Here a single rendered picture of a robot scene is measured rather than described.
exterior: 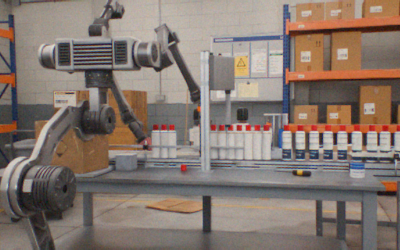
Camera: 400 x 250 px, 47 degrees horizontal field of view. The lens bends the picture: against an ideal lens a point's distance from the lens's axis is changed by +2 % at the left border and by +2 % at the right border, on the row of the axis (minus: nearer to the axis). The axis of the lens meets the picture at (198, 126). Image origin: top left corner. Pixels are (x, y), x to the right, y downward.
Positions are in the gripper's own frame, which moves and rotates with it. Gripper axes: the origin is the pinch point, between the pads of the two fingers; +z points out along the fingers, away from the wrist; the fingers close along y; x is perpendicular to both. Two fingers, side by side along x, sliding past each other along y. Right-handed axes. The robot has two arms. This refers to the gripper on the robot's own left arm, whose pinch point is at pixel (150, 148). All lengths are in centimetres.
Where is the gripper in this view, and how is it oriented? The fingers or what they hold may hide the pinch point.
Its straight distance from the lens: 277.9
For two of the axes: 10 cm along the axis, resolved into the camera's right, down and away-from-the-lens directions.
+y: 2.0, -0.6, 9.8
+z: 6.0, 8.0, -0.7
